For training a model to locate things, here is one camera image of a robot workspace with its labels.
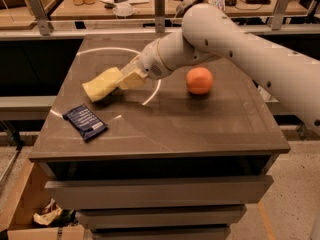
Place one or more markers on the cardboard box with trash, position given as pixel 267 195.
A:
pixel 28 197

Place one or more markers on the crumpled paper trash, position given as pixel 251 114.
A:
pixel 49 214

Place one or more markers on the yellow sponge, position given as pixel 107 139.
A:
pixel 103 84

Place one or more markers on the metal bracket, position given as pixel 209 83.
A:
pixel 159 12
pixel 276 20
pixel 44 26

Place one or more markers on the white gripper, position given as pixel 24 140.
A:
pixel 150 61

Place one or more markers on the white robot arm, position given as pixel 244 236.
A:
pixel 207 33

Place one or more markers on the metal bracket middle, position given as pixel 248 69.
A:
pixel 159 12

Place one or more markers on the orange ball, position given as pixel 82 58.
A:
pixel 199 81

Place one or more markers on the grey power strip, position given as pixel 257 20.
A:
pixel 183 6

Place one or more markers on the metal bracket right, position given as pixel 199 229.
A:
pixel 276 20

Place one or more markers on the blue rxbar blueberry wrapper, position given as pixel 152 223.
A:
pixel 85 122

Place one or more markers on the grey drawer cabinet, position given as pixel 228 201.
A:
pixel 169 165

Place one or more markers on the metal bracket left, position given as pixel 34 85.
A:
pixel 44 26

